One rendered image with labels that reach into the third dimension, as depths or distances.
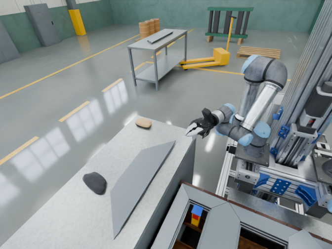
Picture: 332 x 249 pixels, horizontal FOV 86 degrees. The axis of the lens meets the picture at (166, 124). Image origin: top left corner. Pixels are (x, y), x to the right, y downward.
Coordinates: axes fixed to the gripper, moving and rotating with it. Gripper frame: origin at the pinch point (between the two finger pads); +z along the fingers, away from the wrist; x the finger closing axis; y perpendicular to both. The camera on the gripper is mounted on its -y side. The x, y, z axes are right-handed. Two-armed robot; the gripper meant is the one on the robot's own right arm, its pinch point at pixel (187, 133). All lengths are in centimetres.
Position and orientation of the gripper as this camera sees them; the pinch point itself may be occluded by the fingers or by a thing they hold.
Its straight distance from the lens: 86.2
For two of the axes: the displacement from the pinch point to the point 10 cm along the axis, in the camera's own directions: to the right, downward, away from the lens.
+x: -6.4, -5.7, 5.2
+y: -0.4, 7.0, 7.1
